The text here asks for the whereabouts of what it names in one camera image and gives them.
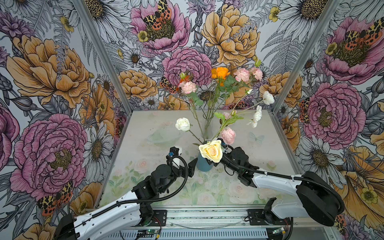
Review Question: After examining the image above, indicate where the teal ceramic vase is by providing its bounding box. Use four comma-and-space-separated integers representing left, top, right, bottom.
196, 154, 213, 172

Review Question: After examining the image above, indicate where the cream rose stem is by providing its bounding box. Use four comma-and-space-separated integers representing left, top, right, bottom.
193, 139, 223, 163

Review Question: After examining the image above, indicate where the small pink carnation stem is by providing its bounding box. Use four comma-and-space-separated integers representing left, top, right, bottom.
214, 112, 236, 145

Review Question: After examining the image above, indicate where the white rosebud thin stem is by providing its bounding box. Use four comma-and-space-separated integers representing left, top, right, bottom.
175, 118, 203, 144

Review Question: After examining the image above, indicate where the white daisy flower stem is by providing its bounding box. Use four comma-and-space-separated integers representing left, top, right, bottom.
212, 91, 275, 141

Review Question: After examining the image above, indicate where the yellow orange poppy stem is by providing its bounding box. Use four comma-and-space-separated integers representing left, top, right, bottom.
208, 67, 239, 115

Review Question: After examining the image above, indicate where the large pink peony stem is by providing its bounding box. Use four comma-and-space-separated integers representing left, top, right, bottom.
234, 57, 264, 84

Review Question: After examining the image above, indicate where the clear ribbed glass vase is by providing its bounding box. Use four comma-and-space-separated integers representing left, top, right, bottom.
202, 117, 214, 141

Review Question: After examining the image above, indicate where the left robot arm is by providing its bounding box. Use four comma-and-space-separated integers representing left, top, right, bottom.
53, 156, 198, 240

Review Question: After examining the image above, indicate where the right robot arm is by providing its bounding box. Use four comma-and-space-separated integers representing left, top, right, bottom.
221, 146, 345, 227

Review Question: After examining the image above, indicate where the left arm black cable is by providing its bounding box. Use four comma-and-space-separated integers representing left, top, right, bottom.
68, 154, 190, 229

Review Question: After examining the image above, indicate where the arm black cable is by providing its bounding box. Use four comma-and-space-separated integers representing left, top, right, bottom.
68, 154, 190, 229
220, 143, 346, 215

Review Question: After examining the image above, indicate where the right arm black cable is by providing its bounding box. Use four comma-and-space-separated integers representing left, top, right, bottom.
220, 143, 346, 215

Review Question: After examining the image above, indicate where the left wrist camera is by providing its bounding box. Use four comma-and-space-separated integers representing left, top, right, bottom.
166, 146, 183, 169

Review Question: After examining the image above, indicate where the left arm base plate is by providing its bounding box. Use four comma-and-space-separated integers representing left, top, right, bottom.
141, 209, 168, 227

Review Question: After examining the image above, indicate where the aluminium front rail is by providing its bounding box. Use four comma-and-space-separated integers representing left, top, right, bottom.
80, 205, 337, 230

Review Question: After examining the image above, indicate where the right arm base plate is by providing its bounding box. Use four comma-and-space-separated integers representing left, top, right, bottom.
244, 209, 291, 226

